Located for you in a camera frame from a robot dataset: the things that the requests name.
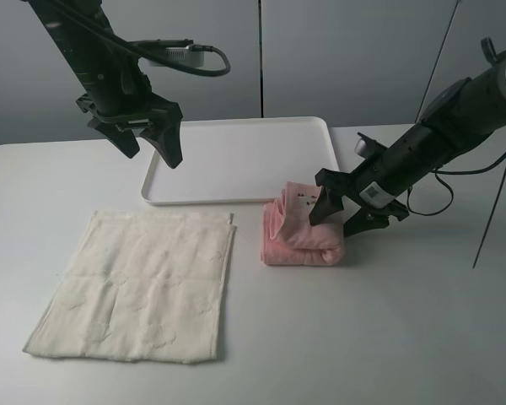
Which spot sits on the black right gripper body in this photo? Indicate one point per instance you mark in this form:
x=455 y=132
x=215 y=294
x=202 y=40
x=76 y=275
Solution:
x=362 y=186

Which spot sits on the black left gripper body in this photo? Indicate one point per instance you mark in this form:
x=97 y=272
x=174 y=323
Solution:
x=119 y=94

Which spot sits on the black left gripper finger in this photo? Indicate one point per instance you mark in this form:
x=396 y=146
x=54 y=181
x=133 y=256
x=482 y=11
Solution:
x=165 y=138
x=125 y=141

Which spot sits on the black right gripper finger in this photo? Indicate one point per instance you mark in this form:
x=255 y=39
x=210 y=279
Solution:
x=327 y=204
x=366 y=219

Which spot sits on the pink towel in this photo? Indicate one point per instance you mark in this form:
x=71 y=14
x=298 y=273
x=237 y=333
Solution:
x=288 y=238

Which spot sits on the cream white towel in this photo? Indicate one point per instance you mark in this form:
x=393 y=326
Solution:
x=140 y=287

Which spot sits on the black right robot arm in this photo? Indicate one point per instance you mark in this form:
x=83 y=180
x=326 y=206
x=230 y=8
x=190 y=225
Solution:
x=461 y=118

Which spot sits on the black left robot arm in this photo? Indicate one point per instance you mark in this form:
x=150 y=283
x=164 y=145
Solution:
x=77 y=44

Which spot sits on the white rectangular plastic tray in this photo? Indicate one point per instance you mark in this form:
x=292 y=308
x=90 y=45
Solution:
x=240 y=161

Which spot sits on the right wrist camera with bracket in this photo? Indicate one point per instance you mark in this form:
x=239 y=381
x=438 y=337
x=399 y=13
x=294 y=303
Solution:
x=367 y=147

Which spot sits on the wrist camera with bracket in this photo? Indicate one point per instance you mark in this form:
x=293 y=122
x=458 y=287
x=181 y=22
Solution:
x=179 y=51
x=367 y=147

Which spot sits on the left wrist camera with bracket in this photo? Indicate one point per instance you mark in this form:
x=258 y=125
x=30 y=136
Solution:
x=179 y=51

